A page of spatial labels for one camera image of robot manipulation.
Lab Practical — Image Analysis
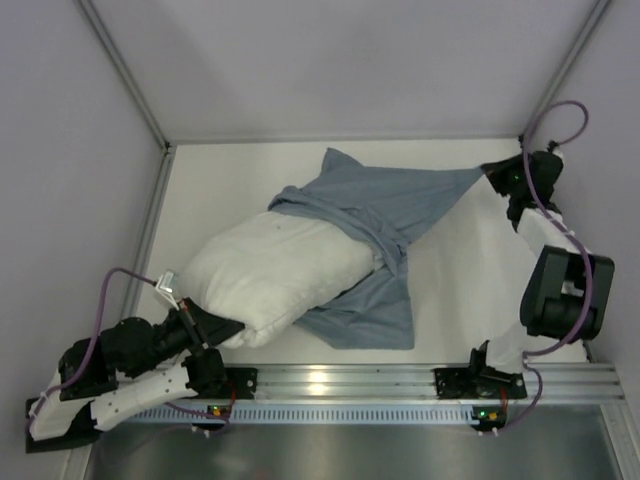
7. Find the white pillow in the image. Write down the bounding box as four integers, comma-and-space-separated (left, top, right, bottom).
179, 212, 382, 349

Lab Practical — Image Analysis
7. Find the blue pillowcase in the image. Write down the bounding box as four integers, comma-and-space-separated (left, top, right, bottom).
268, 148, 483, 350

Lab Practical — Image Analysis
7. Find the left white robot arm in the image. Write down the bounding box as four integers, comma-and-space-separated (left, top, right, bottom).
25, 298, 245, 454

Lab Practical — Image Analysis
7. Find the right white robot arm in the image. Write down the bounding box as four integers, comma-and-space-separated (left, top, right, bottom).
469, 151, 615, 383

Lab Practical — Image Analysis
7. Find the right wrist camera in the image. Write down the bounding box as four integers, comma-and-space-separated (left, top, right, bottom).
547, 140, 566, 161

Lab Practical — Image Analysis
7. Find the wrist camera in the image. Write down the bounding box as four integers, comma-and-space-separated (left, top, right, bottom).
547, 140, 566, 161
154, 270, 183, 309

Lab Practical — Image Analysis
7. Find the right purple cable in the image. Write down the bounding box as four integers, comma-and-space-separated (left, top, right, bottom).
499, 100, 601, 431

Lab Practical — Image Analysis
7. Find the purple cable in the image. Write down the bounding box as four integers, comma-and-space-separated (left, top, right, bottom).
499, 100, 601, 431
24, 267, 236, 436

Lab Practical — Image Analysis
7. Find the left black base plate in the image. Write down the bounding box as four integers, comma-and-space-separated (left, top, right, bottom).
221, 367, 258, 400

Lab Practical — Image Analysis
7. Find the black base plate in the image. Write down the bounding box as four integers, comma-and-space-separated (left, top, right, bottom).
434, 367, 527, 400
221, 367, 258, 400

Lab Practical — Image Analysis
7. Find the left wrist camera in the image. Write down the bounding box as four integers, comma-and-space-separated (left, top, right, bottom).
154, 270, 183, 309

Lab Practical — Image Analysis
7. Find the slotted cable duct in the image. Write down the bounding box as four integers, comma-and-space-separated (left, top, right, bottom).
134, 403, 501, 426

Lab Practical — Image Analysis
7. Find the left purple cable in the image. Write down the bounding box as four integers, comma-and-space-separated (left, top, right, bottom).
24, 267, 236, 436

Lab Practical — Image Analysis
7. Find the right aluminium frame post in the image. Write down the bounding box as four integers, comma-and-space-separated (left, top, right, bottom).
521, 0, 615, 136

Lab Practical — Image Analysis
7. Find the aluminium frame post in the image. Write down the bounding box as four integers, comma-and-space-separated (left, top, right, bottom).
521, 0, 615, 136
74, 0, 171, 153

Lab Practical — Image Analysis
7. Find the aluminium mounting rail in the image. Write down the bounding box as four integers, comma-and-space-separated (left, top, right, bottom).
231, 363, 625, 404

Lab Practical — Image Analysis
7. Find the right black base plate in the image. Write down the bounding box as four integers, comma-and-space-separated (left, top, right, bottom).
434, 367, 527, 400

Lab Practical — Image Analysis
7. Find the left aluminium frame post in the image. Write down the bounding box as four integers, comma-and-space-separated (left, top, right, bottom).
74, 0, 171, 153

